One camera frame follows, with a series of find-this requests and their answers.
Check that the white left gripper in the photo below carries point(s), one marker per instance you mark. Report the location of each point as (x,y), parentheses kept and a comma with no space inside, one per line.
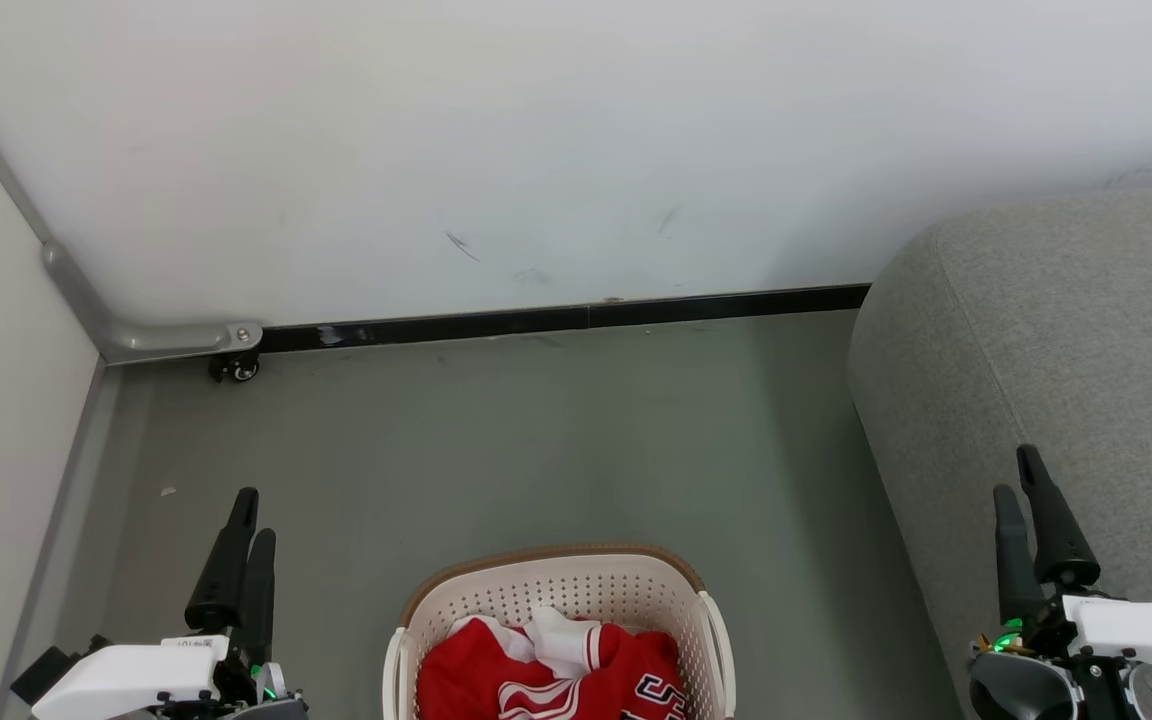
(126,680)

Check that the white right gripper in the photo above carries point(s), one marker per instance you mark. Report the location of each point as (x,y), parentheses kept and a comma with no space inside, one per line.
(1136,630)

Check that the red jersey with white sleeve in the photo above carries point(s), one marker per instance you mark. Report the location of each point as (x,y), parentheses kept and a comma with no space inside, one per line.
(481,675)

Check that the red garment with white band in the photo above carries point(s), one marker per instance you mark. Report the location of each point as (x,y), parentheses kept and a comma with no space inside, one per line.
(651,665)

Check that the grey fabric sofa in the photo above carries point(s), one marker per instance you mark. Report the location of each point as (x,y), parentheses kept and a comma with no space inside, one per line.
(1056,330)

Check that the small black caster wheel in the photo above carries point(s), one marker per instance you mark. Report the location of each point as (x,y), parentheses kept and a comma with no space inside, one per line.
(236,368)

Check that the cream perforated laundry basket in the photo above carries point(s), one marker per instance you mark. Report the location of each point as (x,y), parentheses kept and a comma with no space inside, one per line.
(556,585)

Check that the black baseboard strip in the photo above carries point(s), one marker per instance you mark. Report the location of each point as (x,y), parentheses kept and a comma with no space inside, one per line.
(556,320)

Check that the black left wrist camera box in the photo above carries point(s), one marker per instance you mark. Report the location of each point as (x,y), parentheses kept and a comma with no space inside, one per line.
(41,677)

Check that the grey metal partition frame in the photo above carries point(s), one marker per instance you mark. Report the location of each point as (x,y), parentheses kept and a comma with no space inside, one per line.
(156,340)

